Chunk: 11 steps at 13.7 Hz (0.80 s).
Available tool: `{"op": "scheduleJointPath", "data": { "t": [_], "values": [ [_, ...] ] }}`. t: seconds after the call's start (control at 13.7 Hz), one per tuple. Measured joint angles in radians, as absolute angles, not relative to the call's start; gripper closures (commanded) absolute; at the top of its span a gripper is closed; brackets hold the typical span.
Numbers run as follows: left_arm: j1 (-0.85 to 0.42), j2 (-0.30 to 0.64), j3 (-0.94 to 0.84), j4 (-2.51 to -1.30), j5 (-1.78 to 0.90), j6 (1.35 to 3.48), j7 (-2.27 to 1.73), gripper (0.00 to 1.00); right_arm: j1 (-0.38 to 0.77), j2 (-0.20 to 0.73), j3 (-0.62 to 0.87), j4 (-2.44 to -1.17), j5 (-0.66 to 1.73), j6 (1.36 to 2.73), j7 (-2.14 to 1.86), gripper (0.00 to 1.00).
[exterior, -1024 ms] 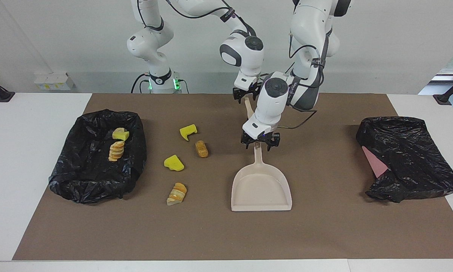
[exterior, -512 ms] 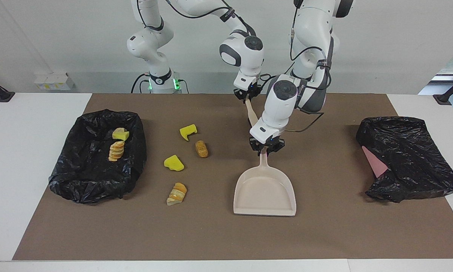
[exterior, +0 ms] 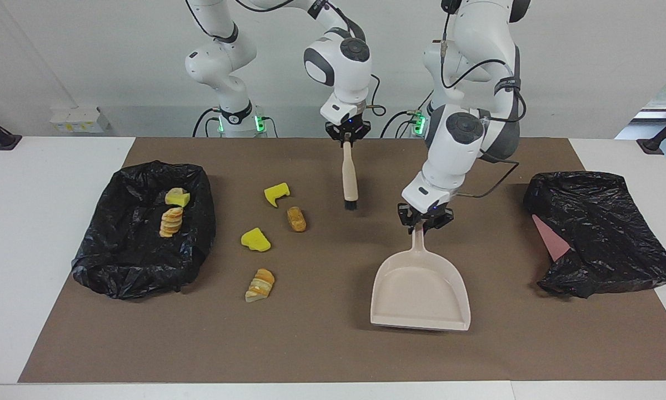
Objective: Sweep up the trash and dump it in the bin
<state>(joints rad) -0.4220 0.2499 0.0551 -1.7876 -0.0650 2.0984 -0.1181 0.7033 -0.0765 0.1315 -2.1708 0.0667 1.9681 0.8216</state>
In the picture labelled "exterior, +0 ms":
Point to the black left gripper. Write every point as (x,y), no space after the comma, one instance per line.
(424,213)

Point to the notched yellow sponge piece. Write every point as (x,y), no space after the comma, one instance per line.
(277,191)

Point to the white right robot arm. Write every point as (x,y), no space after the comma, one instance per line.
(338,66)

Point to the yellow sponge wedge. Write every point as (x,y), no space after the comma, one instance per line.
(183,199)

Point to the black trash bag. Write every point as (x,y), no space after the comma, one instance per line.
(605,222)
(127,261)

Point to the brown table mat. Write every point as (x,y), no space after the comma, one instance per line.
(332,355)

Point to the yellow sponge chunk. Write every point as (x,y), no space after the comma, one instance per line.
(255,240)

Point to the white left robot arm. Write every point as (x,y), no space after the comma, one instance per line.
(477,33)

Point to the white power strip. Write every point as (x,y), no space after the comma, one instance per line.
(80,119)

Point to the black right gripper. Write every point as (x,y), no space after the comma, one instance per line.
(348,129)

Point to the beige hand brush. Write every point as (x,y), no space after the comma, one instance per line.
(349,178)

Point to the right black trash bag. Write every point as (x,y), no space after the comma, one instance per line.
(127,261)

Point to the orange striped toy croissant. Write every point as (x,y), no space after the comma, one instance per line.
(260,284)

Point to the brown toy bread roll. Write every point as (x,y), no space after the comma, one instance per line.
(296,219)

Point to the beige plastic dustpan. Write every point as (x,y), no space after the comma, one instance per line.
(419,294)

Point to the pink plastic bin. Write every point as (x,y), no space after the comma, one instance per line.
(552,239)

